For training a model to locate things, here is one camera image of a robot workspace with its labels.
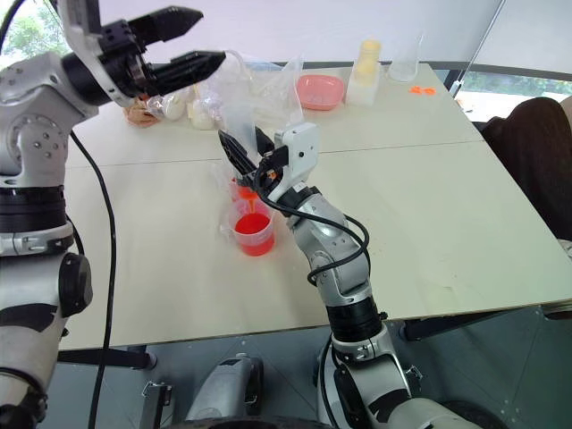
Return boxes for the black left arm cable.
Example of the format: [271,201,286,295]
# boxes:
[69,131,119,429]

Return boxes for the clear crumpled plastic bag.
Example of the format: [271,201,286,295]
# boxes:
[223,47,307,180]

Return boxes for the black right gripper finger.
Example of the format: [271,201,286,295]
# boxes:
[254,126,277,158]
[218,129,260,182]

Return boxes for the clear plastic beaker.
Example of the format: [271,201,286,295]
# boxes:
[387,32,426,83]

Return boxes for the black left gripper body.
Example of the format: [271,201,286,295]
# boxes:
[100,20,158,98]

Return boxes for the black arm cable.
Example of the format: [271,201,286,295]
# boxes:
[69,131,119,429]
[262,190,372,287]

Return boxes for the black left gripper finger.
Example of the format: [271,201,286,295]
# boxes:
[148,49,227,97]
[128,5,206,46]

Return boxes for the clear plastic measuring cup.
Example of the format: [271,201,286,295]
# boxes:
[217,172,258,240]

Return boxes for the pink plastic bowl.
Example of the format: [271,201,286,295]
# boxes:
[296,74,347,113]

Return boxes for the silver grey rounded robot part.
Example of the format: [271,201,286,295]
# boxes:
[184,352,265,424]

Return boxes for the silver metal bracket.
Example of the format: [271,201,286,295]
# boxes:
[140,381,173,429]

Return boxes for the black table frame bar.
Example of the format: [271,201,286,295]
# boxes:
[401,310,510,341]
[56,344,156,371]

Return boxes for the bagged brown bread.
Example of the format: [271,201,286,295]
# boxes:
[122,96,157,130]

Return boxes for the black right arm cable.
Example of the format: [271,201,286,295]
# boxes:
[262,190,372,287]

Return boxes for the bagged white round item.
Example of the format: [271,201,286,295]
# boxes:
[154,88,189,122]

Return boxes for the dark brown upholstered chair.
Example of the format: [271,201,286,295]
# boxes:
[481,95,572,242]

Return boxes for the thin white pole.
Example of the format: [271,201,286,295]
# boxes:
[450,0,509,98]

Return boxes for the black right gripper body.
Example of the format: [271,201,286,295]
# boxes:
[240,146,290,198]

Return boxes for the bagged white items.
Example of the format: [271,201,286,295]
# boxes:
[186,82,230,131]

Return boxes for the clear cup with red liquid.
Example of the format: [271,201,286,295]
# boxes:
[227,208,277,258]

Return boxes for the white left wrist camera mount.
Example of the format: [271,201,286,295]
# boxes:
[57,0,135,108]

